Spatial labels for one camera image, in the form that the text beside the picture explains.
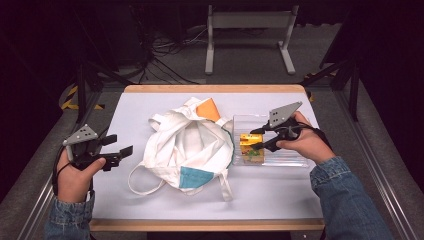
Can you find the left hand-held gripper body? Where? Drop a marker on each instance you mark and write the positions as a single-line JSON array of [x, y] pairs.
[[81, 135]]

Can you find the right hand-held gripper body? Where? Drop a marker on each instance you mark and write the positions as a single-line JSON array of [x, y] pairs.
[[283, 115]]

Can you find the yellow box with green print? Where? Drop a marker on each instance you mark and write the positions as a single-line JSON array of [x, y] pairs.
[[250, 153]]

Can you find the clear plastic tray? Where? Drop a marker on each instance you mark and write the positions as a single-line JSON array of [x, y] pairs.
[[286, 156]]

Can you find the white green orange tote bag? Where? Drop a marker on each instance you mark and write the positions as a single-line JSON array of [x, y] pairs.
[[186, 150]]

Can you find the person's right hand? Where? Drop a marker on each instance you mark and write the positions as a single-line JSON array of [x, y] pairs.
[[310, 145]]

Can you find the person's left hand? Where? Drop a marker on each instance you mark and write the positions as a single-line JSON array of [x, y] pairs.
[[73, 181]]

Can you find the yellow black hazard tape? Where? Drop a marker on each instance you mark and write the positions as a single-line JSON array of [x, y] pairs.
[[71, 100]]

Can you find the black tripod stand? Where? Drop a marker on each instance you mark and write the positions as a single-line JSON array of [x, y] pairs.
[[353, 86], [83, 86]]

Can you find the white table mat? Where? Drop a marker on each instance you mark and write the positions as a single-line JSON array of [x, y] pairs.
[[266, 196]]

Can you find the white metal stand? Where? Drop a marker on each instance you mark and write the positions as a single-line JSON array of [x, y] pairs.
[[248, 20]]

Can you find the aluminium rail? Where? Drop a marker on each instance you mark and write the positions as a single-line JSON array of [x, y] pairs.
[[380, 166], [36, 206]]

